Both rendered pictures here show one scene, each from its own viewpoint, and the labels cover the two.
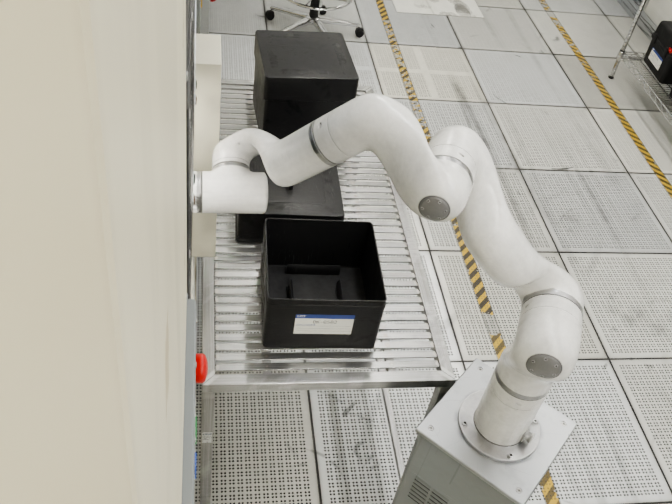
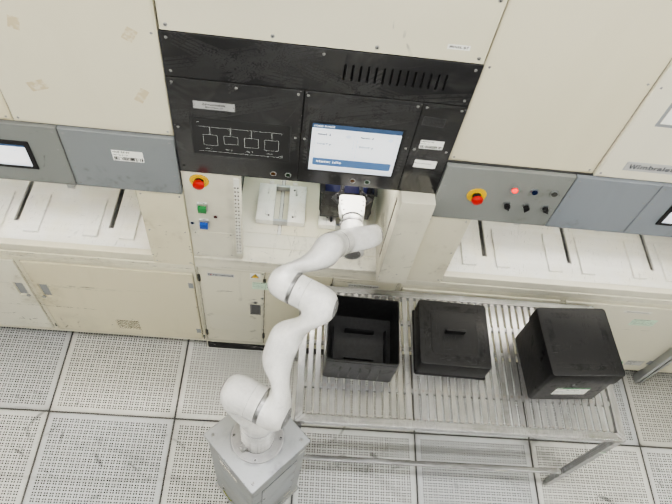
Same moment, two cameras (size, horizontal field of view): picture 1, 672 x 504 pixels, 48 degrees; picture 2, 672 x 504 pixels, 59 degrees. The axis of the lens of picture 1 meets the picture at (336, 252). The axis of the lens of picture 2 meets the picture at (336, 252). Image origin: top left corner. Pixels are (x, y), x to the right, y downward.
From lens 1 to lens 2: 183 cm
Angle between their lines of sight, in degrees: 59
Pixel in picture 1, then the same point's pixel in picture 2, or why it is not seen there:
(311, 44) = (596, 347)
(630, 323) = not seen: outside the picture
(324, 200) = (435, 352)
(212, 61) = (404, 198)
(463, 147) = (306, 291)
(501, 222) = (278, 330)
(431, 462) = not seen: hidden behind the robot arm
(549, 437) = (244, 469)
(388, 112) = (318, 244)
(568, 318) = (244, 396)
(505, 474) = (224, 430)
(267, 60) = (560, 311)
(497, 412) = not seen: hidden behind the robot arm
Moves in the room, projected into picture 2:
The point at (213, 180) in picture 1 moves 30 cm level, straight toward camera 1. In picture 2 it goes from (350, 223) to (268, 215)
